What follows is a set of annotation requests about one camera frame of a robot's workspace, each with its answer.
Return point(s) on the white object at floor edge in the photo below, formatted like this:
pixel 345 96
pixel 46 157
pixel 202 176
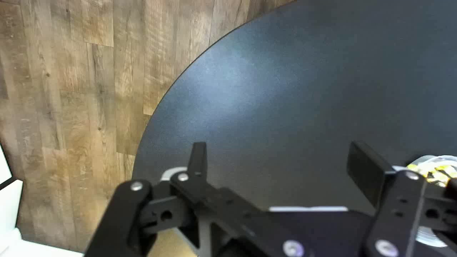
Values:
pixel 12 242

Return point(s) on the clear plastic bowl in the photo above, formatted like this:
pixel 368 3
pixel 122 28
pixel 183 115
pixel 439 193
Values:
pixel 426 236

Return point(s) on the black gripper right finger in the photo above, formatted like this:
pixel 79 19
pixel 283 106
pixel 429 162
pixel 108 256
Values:
pixel 403 202

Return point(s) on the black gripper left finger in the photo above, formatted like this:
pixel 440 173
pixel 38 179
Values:
pixel 215 222

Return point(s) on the yellow white wrapped candy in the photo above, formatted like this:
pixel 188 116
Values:
pixel 439 175

